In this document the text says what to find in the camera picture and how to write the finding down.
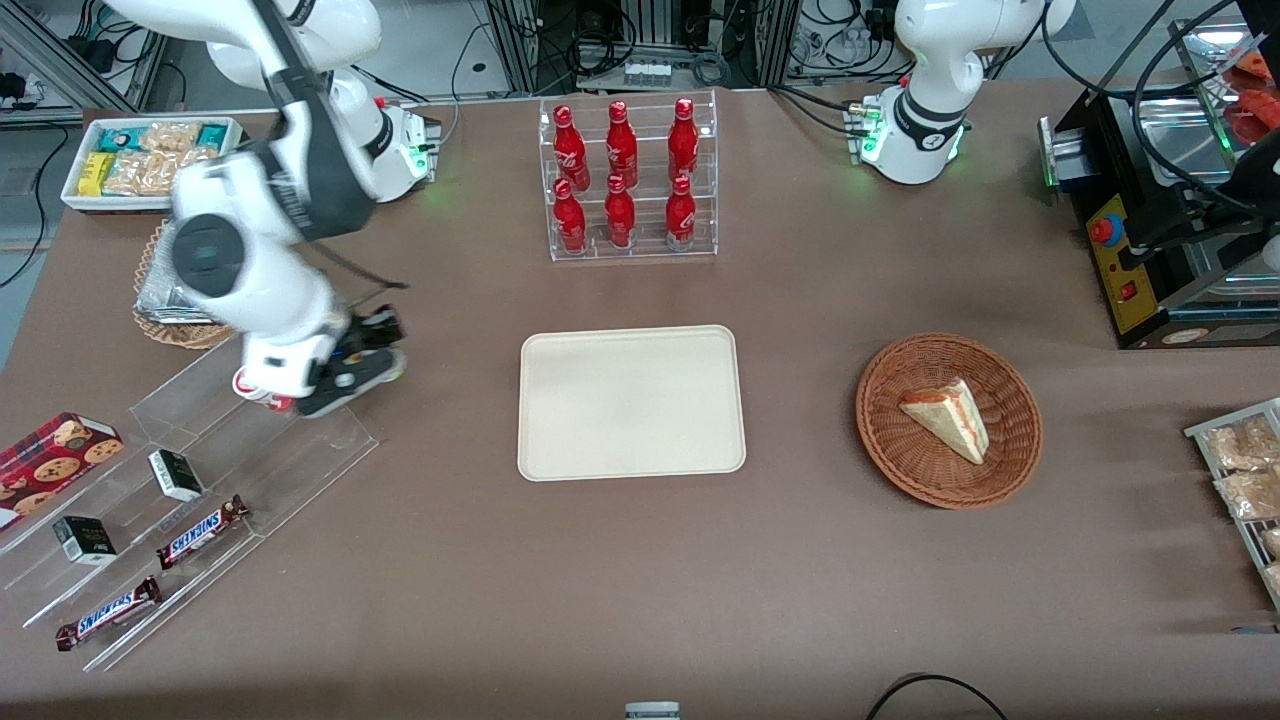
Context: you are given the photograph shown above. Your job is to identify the red lid gum bottle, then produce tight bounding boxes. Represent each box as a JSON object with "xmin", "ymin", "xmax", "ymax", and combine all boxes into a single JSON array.
[{"xmin": 233, "ymin": 368, "xmax": 298, "ymax": 413}]

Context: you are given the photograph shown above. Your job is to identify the tray of packaged crackers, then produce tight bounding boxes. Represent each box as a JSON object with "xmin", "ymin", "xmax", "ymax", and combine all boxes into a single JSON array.
[{"xmin": 1185, "ymin": 398, "xmax": 1280, "ymax": 613}]

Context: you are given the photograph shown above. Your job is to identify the beige rectangular tray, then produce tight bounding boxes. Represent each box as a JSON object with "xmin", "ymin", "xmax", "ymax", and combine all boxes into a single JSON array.
[{"xmin": 517, "ymin": 325, "xmax": 748, "ymax": 483}]

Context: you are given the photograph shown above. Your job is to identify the black sealing machine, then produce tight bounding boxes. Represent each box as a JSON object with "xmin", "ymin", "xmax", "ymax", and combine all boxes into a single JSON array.
[{"xmin": 1040, "ymin": 0, "xmax": 1280, "ymax": 351}]

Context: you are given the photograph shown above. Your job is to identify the clear acrylic stepped display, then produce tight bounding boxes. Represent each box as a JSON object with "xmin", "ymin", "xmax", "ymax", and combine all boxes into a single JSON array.
[{"xmin": 0, "ymin": 318, "xmax": 381, "ymax": 673}]

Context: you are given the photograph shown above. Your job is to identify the red snack packet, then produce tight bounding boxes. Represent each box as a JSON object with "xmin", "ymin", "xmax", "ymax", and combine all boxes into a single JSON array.
[{"xmin": 1235, "ymin": 52, "xmax": 1280, "ymax": 146}]

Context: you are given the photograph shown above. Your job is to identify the light wicker basket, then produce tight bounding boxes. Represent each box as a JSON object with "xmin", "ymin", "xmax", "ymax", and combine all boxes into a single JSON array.
[{"xmin": 133, "ymin": 222, "xmax": 241, "ymax": 350}]

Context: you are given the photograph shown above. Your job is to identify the silver foil packets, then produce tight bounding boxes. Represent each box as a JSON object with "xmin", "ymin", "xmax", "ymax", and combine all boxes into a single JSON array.
[{"xmin": 137, "ymin": 235, "xmax": 229, "ymax": 326}]

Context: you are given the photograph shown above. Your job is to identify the small black box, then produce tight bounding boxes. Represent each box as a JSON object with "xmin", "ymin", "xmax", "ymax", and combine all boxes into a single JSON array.
[
  {"xmin": 52, "ymin": 516, "xmax": 118, "ymax": 567},
  {"xmin": 148, "ymin": 449, "xmax": 205, "ymax": 503}
]

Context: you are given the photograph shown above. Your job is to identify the snickers bar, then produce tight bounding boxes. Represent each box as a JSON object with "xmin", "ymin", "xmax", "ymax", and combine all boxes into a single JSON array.
[
  {"xmin": 156, "ymin": 495, "xmax": 251, "ymax": 571},
  {"xmin": 55, "ymin": 576, "xmax": 163, "ymax": 652}
]

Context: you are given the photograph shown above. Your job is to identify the clear snack bag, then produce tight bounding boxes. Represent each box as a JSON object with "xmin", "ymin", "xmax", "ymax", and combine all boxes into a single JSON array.
[
  {"xmin": 1213, "ymin": 468, "xmax": 1280, "ymax": 521},
  {"xmin": 1203, "ymin": 415, "xmax": 1280, "ymax": 471}
]

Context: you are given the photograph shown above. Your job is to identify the red cola bottle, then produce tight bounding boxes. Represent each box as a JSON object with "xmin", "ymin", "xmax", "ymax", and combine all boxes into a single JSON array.
[
  {"xmin": 665, "ymin": 175, "xmax": 697, "ymax": 251},
  {"xmin": 606, "ymin": 100, "xmax": 639, "ymax": 187},
  {"xmin": 604, "ymin": 175, "xmax": 637, "ymax": 249},
  {"xmin": 553, "ymin": 105, "xmax": 591, "ymax": 191},
  {"xmin": 668, "ymin": 97, "xmax": 700, "ymax": 182},
  {"xmin": 553, "ymin": 180, "xmax": 588, "ymax": 253}
]

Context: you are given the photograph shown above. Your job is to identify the large clear cracker bag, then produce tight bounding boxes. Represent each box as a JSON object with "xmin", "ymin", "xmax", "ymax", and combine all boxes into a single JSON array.
[{"xmin": 103, "ymin": 148, "xmax": 216, "ymax": 197}]

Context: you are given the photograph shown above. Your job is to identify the wrapped triangle sandwich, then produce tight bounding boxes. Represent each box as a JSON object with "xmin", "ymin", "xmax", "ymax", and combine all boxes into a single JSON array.
[{"xmin": 898, "ymin": 377, "xmax": 991, "ymax": 466}]

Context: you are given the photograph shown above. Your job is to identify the red cookie box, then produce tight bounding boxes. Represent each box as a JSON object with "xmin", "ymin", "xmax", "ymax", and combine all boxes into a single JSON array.
[{"xmin": 0, "ymin": 412, "xmax": 125, "ymax": 531}]

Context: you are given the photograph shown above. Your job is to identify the small clear cracker bag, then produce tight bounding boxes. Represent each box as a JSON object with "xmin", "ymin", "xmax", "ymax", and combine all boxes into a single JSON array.
[{"xmin": 140, "ymin": 122, "xmax": 201, "ymax": 153}]

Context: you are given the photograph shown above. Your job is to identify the white snack bin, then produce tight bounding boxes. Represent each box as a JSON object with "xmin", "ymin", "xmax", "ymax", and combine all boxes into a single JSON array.
[{"xmin": 60, "ymin": 117, "xmax": 246, "ymax": 214}]

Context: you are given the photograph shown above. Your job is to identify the clear acrylic bottle rack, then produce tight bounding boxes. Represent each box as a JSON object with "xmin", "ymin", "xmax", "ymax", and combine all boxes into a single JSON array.
[{"xmin": 538, "ymin": 90, "xmax": 719, "ymax": 263}]

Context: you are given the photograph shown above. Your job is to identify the round brown wicker basket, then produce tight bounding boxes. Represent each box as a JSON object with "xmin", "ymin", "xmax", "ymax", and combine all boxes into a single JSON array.
[{"xmin": 856, "ymin": 333, "xmax": 1044, "ymax": 510}]

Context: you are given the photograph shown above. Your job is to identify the aluminium frame rack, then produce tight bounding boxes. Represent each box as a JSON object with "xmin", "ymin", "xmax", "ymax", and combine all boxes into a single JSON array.
[{"xmin": 480, "ymin": 0, "xmax": 901, "ymax": 93}]

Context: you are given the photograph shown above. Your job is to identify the black looped cable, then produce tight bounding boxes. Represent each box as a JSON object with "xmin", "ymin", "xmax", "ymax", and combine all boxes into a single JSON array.
[{"xmin": 865, "ymin": 674, "xmax": 1011, "ymax": 720}]

